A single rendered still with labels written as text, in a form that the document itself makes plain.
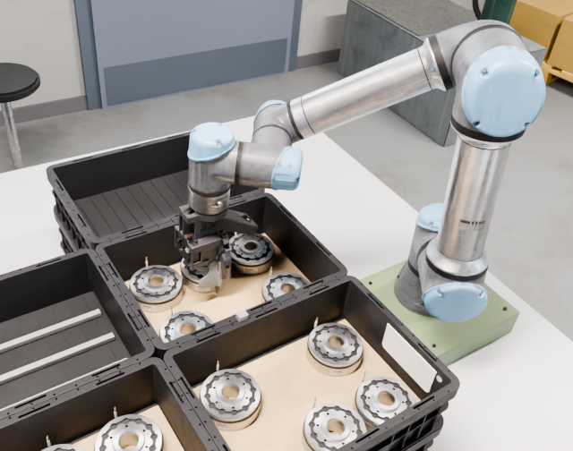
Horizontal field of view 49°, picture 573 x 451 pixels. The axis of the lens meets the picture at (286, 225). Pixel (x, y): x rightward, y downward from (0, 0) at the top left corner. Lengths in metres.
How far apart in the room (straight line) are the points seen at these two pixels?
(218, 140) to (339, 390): 0.49
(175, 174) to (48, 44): 1.94
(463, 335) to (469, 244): 0.31
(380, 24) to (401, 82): 2.70
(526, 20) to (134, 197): 3.50
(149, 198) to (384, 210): 0.65
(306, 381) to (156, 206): 0.59
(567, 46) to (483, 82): 3.54
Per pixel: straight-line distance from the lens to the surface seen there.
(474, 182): 1.07
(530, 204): 3.31
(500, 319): 1.47
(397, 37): 3.70
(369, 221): 1.73
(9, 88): 2.66
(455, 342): 1.39
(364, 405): 1.11
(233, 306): 1.26
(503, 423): 1.37
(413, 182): 3.21
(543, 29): 4.55
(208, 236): 1.17
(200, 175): 1.07
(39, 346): 1.23
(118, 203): 1.52
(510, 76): 0.96
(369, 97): 1.12
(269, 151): 1.06
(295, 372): 1.16
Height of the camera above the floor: 1.74
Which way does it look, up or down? 39 degrees down
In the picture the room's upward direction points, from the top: 6 degrees clockwise
